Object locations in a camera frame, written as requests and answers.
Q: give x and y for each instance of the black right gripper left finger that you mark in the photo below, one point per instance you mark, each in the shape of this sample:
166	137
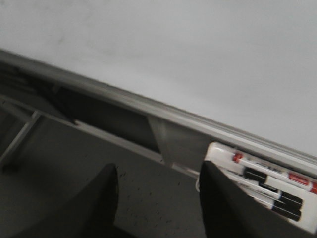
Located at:
90	214

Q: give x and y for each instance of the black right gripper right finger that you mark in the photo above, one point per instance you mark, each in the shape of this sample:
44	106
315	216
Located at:
228	212

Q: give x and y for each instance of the black capped whiteboard marker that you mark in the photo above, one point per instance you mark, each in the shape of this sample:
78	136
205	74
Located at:
253	174

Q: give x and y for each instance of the red capped whiteboard marker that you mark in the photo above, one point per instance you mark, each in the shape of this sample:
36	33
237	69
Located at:
289	177

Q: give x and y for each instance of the white marker tray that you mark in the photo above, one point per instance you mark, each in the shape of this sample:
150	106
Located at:
221	155

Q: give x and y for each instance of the blue banded black marker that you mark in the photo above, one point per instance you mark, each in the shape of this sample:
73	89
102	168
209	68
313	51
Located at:
275	205

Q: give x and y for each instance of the white whiteboard with frame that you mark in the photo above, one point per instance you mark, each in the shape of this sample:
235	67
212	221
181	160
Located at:
244	71

